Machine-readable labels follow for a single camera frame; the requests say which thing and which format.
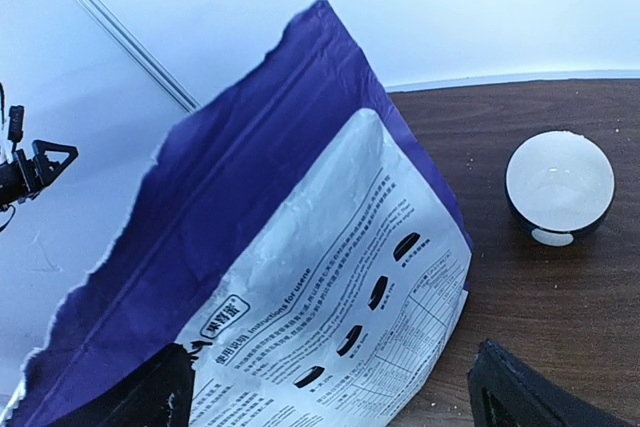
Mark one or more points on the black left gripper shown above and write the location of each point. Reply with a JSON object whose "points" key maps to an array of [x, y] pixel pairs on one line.
{"points": [[23, 179]]}

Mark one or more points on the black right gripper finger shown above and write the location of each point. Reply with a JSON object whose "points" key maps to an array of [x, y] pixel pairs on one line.
{"points": [[504, 391]]}

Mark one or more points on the purple pet food bag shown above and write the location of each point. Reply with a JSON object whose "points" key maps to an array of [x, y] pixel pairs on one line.
{"points": [[293, 236]]}

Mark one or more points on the dark blue white bowl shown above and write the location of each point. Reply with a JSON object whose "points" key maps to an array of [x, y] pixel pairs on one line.
{"points": [[559, 187]]}

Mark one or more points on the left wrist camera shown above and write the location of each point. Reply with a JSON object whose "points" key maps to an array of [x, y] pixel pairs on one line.
{"points": [[16, 121]]}

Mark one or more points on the left aluminium corner post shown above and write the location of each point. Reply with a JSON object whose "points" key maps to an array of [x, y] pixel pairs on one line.
{"points": [[128, 42]]}

